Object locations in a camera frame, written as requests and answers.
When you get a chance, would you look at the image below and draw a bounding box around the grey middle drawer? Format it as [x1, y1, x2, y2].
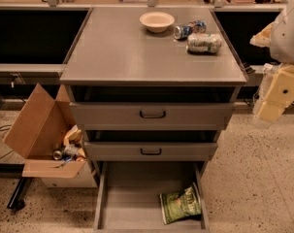
[84, 142, 217, 161]

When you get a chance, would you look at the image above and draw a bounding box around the white paper bowl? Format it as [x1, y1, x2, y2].
[140, 12, 175, 33]

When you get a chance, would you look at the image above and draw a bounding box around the silver can in box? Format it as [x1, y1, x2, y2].
[53, 150, 64, 160]

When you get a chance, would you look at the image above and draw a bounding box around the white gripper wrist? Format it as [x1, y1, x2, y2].
[249, 22, 294, 122]

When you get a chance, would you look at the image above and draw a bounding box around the blue soda can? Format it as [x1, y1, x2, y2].
[174, 20, 207, 40]

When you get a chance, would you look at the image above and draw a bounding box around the grey open bottom drawer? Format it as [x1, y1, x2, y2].
[93, 162, 210, 233]

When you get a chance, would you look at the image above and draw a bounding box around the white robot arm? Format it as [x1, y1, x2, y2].
[250, 0, 294, 127]

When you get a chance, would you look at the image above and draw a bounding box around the black table leg base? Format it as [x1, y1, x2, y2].
[0, 163, 32, 211]

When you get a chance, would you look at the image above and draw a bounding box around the grey drawer cabinet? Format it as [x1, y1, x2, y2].
[59, 6, 248, 233]

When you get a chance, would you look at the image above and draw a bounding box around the brown cardboard box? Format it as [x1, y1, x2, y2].
[4, 83, 84, 179]

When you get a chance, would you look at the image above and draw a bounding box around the green jalapeno chip bag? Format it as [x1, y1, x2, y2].
[159, 183, 202, 225]

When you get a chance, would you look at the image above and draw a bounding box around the white green crushed can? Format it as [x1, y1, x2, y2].
[186, 33, 222, 54]

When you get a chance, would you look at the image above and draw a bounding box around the grey top drawer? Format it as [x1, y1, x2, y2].
[70, 102, 233, 131]

